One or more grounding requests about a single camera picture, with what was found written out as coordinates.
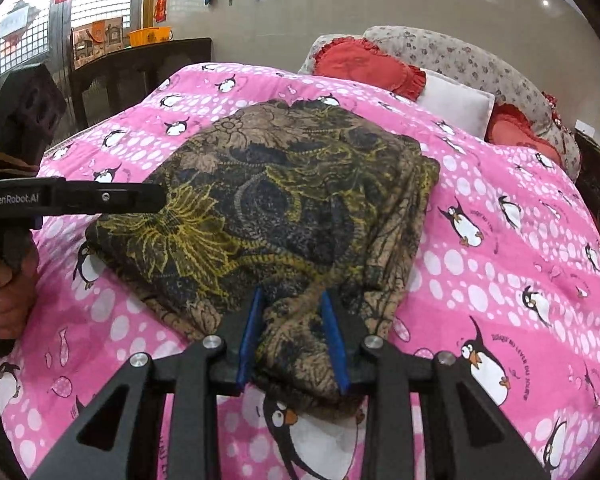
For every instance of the pink penguin print blanket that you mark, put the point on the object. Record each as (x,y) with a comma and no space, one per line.
(505,270)

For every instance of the dark carved wooden headboard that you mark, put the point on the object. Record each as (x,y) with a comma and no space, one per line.
(597,185)

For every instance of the red door frame sticker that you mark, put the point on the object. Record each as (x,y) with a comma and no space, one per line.
(161,7)

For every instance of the red heart-shaped pillow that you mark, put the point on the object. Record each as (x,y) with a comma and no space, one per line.
(360,62)
(515,130)

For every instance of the person's left hand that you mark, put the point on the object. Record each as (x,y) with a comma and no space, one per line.
(12,305)

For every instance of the metal grille door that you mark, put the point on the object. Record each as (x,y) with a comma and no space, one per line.
(30,55)

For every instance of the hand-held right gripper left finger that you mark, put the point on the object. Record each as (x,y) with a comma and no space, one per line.
(252,330)

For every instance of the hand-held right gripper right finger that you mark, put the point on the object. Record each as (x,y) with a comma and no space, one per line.
(332,340)

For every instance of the orange plastic basket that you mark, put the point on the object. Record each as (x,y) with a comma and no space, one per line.
(150,36)

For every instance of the brown floral patterned garment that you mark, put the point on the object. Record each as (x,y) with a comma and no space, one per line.
(280,185)

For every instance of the brown paper gift bag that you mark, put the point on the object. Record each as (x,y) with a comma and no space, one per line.
(97,42)

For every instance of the dark wooden table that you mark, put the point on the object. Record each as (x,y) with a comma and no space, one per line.
(130,60)

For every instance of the white pillow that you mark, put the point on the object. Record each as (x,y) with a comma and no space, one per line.
(455,102)

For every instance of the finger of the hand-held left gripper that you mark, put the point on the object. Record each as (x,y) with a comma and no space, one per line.
(120,197)

